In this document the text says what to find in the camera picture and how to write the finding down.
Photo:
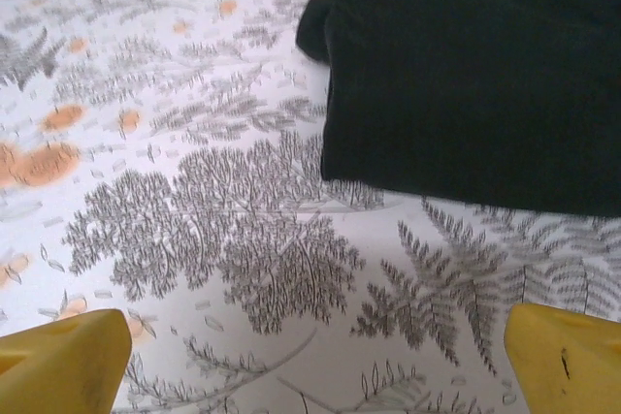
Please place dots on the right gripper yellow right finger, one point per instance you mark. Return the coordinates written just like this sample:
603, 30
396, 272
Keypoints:
567, 365

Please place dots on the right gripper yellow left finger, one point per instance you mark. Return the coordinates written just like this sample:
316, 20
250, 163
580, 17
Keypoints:
63, 365

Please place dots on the black t-shirt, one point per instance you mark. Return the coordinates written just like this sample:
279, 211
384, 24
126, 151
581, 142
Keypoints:
461, 84

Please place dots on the floral table cover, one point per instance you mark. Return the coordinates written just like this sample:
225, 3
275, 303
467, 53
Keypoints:
194, 191

